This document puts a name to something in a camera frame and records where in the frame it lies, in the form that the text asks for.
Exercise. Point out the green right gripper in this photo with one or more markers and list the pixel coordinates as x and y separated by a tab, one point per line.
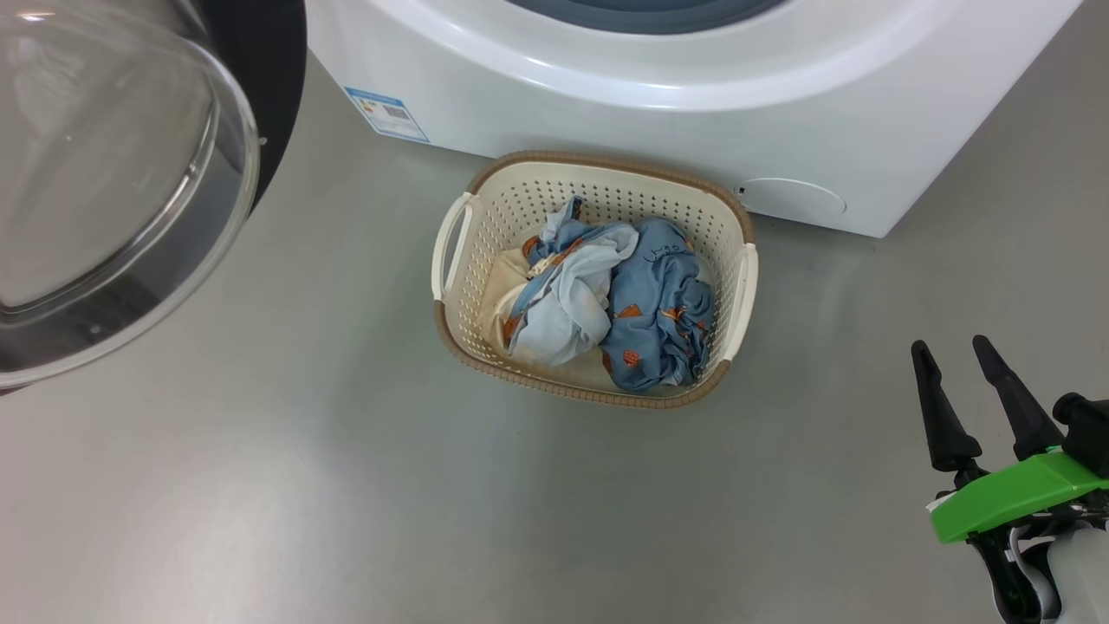
1014	494

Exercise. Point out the pale blue and cream garment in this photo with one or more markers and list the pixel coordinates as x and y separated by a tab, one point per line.
563	303

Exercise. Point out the black round glass washer door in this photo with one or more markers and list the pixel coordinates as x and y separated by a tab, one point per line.
269	87

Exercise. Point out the white front-load washing machine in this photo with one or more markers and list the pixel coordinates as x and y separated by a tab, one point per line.
606	104

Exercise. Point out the grey rubber door gasket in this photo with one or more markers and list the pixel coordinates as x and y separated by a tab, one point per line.
645	13

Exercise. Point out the round white filter cover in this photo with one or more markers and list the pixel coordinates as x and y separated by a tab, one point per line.
793	198

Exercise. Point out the cream perforated laundry basket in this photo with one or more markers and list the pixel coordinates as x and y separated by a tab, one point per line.
485	260

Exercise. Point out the blue energy label sticker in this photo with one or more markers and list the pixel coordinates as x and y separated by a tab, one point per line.
385	113

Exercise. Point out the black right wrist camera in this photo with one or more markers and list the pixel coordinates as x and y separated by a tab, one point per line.
1087	433

